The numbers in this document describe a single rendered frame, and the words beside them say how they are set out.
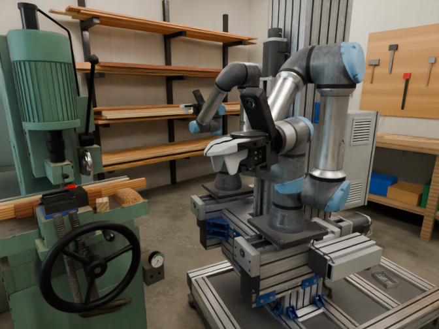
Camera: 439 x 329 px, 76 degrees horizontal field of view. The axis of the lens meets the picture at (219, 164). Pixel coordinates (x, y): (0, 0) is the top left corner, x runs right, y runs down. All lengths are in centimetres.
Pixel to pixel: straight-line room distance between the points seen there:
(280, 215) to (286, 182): 37
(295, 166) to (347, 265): 57
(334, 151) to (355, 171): 53
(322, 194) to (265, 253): 29
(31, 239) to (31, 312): 26
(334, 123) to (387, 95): 280
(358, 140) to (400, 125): 229
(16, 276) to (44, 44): 73
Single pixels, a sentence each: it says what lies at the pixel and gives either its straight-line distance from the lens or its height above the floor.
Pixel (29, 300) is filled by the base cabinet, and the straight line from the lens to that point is 119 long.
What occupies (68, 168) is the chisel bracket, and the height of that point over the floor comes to 105.
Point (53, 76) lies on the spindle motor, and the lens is 108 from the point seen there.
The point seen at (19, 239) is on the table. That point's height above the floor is 88.
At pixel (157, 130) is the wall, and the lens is 389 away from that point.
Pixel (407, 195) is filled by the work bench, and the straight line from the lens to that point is 330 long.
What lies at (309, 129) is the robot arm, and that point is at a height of 123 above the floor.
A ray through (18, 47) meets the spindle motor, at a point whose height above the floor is 145.
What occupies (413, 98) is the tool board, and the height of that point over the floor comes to 124.
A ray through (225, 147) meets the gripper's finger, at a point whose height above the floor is 123.
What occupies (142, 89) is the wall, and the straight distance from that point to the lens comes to 377.
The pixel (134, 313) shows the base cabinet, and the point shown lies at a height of 42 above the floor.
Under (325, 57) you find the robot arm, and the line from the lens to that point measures 93.
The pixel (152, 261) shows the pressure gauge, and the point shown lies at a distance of 121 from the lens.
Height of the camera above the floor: 133
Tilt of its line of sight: 15 degrees down
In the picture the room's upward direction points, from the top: straight up
